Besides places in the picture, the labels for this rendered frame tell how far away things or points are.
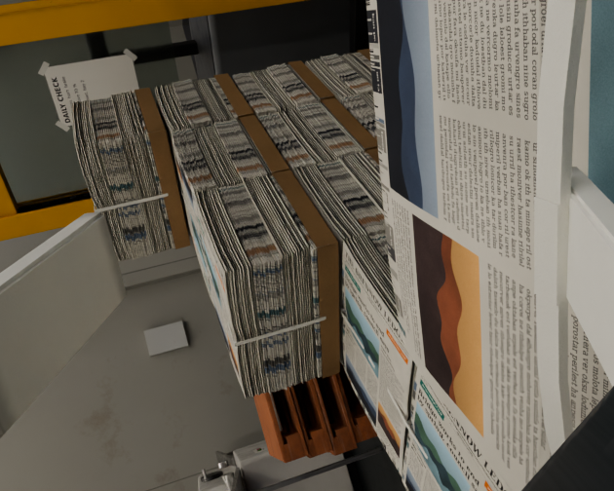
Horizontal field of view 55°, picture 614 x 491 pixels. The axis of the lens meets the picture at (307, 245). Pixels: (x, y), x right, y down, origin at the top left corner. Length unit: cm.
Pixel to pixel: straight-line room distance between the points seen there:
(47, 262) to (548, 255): 13
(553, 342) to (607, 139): 6
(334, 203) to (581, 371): 103
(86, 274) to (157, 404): 711
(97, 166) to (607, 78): 147
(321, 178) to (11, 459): 656
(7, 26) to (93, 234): 184
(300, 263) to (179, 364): 621
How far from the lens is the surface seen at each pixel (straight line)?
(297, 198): 123
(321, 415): 331
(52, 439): 745
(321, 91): 168
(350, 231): 114
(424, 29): 26
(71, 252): 18
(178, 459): 731
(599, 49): 18
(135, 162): 160
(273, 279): 111
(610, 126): 18
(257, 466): 521
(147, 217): 168
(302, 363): 130
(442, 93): 25
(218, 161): 139
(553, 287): 17
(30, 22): 201
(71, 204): 226
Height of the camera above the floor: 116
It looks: 14 degrees down
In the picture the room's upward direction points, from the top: 104 degrees counter-clockwise
